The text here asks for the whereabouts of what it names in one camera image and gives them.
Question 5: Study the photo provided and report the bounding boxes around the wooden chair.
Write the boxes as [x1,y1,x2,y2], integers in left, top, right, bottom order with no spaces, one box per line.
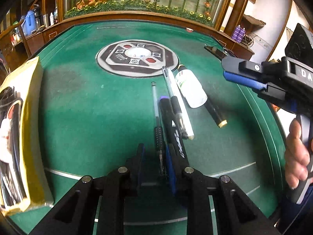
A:
[1,19,31,83]

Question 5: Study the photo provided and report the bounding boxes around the purple bottles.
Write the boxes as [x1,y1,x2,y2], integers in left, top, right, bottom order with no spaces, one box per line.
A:
[231,25,246,43]

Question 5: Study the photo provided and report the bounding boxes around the clear gel pen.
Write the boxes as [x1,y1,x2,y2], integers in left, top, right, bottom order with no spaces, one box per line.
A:
[151,82,164,176]

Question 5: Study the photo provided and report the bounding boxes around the black tape roll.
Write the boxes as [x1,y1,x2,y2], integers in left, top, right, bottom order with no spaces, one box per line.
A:
[1,87,23,139]

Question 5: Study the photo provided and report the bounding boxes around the black smartphone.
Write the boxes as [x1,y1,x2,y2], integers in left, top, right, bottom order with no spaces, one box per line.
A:
[204,45,228,61]

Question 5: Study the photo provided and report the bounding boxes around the person's right hand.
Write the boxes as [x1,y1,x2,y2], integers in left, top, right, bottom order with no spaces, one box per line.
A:
[284,119,310,189]

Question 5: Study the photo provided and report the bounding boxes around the black marker yellow cap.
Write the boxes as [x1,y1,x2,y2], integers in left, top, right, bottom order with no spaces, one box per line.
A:
[204,97,228,128]

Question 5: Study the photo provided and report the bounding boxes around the yellow white tray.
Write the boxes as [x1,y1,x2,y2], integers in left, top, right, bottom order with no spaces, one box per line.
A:
[1,57,53,216]

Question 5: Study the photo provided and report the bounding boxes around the blue thermos jug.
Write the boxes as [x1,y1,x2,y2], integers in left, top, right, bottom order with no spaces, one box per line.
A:
[22,10,36,36]

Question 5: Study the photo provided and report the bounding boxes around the round table centre panel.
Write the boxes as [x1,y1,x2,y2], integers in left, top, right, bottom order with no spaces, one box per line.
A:
[96,39,179,78]

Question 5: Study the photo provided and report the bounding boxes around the white plastic bottle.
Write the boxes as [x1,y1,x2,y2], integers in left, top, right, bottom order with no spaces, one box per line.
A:
[175,64,207,108]

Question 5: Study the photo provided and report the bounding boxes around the white slim pen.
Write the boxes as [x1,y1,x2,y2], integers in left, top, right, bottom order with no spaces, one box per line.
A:
[167,68,195,140]

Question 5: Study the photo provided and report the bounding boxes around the black marker pen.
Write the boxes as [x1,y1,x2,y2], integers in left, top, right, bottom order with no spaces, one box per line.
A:
[162,66,188,139]

